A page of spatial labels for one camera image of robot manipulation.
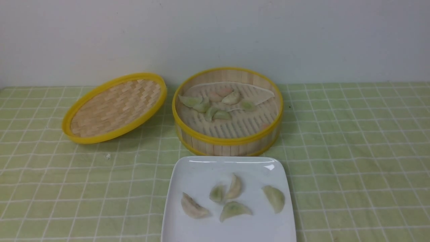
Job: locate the small green dumpling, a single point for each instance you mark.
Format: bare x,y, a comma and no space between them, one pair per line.
217,194

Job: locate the pale white dumpling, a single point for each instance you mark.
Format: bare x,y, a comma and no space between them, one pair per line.
235,188

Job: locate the white square plate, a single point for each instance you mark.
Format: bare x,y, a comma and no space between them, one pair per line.
197,175

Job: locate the green dumpling centre on plate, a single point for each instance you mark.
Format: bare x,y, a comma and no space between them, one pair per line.
232,209

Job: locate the green dumpling on plate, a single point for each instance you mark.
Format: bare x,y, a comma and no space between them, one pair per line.
275,197
232,209

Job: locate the pale dumpling left on plate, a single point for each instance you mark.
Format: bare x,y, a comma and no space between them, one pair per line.
192,208

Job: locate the green dumpling right on plate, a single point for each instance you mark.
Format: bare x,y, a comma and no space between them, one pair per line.
275,197

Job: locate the green dumpling centre low steamer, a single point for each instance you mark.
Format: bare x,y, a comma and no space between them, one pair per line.
222,115

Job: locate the yellow rimmed bamboo steamer basket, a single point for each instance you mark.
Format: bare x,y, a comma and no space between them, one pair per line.
246,134

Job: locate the green dumpling beside far left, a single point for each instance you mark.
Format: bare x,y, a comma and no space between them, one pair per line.
203,106

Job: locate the pink dumpling in steamer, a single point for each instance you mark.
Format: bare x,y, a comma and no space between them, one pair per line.
219,94

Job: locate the white steamer liner paper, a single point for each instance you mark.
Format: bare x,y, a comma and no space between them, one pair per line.
249,92

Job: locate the pale dumpling upper centre steamer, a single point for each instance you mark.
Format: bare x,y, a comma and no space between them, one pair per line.
232,98

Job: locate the green dumpling far left steamer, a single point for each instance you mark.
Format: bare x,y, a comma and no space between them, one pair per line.
190,101

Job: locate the green dumpling right in steamer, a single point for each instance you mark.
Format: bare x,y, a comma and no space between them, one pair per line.
247,106

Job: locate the yellow rimmed bamboo steamer lid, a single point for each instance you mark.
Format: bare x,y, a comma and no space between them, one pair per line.
114,108

